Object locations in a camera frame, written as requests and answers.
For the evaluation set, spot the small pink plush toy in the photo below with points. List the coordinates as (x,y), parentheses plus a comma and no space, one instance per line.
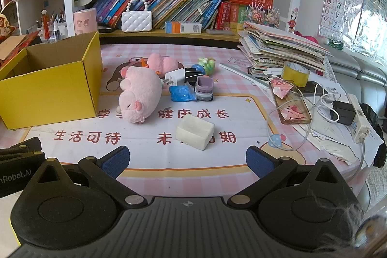
(163,63)

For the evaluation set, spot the red green thick dictionary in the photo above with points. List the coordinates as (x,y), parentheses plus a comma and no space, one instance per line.
(238,16)

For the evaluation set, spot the black box with cardboard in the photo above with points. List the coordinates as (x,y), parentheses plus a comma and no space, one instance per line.
(28,40)

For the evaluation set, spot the white foam block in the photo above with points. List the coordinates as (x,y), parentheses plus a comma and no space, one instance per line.
(195,131)

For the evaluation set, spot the black binder clip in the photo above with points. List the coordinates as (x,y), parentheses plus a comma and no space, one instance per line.
(190,74)

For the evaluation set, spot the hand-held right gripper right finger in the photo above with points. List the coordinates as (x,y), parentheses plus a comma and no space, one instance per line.
(257,161)

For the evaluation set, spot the flat cardboard sheet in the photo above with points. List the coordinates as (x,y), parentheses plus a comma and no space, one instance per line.
(10,46)

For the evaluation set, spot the fortune god paper decoration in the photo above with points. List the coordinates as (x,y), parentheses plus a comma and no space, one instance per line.
(4,26)

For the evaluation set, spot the red folded banknote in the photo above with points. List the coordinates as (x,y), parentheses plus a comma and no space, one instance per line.
(281,86)

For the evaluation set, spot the white charger plug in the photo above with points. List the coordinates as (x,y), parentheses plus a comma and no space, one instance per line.
(174,77)

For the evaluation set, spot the plastic covered wall chart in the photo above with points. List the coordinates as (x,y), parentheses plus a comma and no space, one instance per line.
(375,22)

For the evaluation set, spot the large pink pig plush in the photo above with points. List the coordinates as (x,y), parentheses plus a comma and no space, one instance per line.
(139,91)

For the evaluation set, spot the white ruler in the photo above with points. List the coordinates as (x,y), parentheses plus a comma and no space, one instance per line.
(238,70)

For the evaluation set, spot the pink printed table mat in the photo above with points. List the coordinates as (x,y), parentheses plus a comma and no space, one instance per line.
(242,125)

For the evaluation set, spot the cartoon ant sticker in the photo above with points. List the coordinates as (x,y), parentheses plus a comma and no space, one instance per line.
(292,20)

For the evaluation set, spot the white pen cup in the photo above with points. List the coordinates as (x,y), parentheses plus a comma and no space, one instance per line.
(40,29)
(63,25)

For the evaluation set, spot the loose white papers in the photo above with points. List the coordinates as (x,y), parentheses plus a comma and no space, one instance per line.
(329,137)

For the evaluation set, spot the pink cylinder container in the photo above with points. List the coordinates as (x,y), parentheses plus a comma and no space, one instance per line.
(86,22)

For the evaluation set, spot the pink cushion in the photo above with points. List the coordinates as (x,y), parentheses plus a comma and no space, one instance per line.
(307,39)

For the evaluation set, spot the green glass ornament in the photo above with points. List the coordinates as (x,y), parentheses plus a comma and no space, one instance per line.
(335,44)

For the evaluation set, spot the red tassel ornament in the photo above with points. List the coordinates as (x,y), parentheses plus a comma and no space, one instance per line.
(45,23)

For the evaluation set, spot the green plastic toy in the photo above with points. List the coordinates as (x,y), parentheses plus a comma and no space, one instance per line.
(208,64)

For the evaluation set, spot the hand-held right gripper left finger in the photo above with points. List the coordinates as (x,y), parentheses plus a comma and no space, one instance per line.
(116,162)

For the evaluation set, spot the purple toy truck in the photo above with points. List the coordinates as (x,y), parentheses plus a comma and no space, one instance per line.
(204,85)

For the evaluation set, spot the clear phone case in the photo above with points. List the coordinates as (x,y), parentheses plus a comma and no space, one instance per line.
(299,108)

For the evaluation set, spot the white quilted handbag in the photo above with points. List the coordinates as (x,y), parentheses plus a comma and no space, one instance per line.
(136,20)

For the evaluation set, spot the grey flat case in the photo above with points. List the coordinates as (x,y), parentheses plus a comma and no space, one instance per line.
(220,32)

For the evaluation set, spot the stack of books and papers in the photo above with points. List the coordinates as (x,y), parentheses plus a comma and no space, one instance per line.
(281,46)

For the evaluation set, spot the black power adapter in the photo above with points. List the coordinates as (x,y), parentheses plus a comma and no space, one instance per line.
(343,114)

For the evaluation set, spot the colourful spiky ornament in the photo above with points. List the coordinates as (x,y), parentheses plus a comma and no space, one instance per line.
(263,16)

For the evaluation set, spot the yellow cardboard box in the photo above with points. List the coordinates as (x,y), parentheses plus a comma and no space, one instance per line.
(45,94)

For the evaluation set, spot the black smartphone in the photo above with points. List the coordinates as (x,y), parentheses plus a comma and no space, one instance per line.
(311,88)

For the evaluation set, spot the white power strip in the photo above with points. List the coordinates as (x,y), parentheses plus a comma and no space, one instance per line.
(359,125)

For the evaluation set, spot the orange blue white carton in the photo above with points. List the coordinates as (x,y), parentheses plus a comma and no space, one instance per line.
(183,26)

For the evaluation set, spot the black bag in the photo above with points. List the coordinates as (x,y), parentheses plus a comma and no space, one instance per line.
(370,114)

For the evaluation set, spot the small white shelf unit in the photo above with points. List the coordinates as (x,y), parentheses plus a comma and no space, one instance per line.
(27,7)

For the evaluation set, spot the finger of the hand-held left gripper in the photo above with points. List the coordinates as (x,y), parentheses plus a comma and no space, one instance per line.
(21,146)

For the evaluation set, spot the yellow tape roll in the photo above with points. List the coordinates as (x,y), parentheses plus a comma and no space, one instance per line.
(294,77)

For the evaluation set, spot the row of colourful leaning books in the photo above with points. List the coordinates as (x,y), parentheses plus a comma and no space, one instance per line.
(169,4)

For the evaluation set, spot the beige fluffy fur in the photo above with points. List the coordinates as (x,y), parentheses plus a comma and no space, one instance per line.
(365,233)

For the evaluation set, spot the small spray bottle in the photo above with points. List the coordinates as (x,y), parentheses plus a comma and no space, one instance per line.
(56,31)

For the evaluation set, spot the grey sofa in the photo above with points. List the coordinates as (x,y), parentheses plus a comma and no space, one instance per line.
(369,79)

